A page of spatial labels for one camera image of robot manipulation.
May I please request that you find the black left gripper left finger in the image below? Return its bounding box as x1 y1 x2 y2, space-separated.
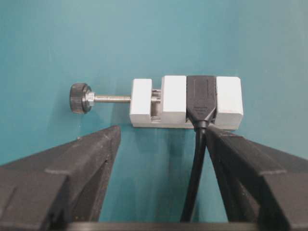
0 126 121 231

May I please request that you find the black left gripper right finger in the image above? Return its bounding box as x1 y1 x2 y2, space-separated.
206 127 308 231

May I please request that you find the black female USB cable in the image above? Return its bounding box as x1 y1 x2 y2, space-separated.
179 75 218 223

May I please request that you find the white mini clamp vise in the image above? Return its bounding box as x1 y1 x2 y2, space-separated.
69 75 244 130

